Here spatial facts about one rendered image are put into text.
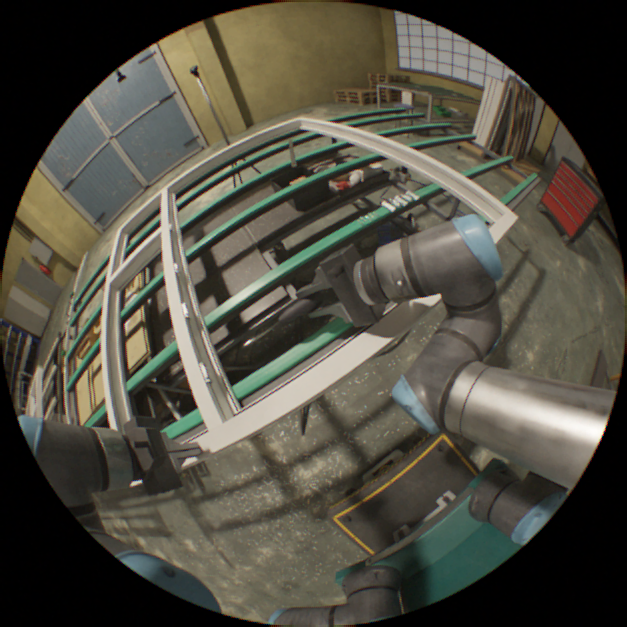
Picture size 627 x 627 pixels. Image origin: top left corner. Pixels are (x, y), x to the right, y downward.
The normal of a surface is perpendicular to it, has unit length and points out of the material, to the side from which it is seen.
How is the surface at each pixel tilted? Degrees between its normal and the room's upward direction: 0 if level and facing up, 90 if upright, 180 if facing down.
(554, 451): 66
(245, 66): 90
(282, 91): 90
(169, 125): 90
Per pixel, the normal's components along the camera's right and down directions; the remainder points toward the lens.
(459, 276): -0.43, 0.71
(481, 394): -0.81, -0.54
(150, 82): 0.53, 0.73
